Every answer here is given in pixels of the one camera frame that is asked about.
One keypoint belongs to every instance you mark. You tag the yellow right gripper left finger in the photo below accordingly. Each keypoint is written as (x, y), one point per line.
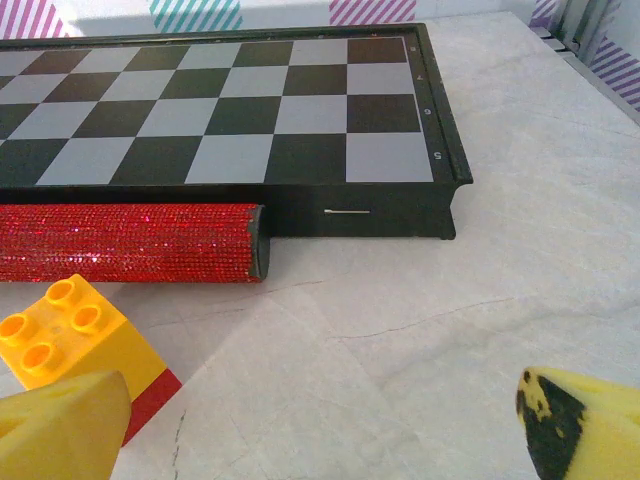
(65, 430)

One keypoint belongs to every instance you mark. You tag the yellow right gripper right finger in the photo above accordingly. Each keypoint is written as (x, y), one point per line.
(600, 435)

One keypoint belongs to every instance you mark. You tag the yellow toy brick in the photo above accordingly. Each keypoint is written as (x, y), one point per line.
(90, 345)

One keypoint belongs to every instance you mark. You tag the red toy brick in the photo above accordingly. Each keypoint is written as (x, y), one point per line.
(150, 400)

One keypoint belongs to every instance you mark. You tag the red glitter microphone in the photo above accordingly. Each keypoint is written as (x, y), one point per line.
(125, 242)

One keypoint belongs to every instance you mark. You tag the black grey chessboard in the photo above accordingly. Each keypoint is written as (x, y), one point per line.
(250, 115)

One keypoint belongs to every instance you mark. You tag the aluminium frame post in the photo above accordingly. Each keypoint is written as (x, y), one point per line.
(575, 30)

